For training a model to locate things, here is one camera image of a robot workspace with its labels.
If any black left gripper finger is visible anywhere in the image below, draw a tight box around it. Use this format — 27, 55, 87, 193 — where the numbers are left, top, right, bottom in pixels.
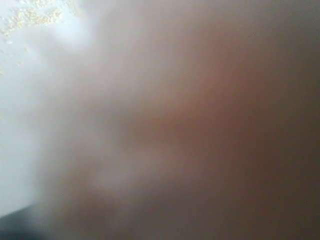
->
0, 204, 43, 240

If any beige teddy bear striped sweater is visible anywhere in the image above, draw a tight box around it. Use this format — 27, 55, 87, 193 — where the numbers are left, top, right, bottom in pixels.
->
33, 0, 320, 240

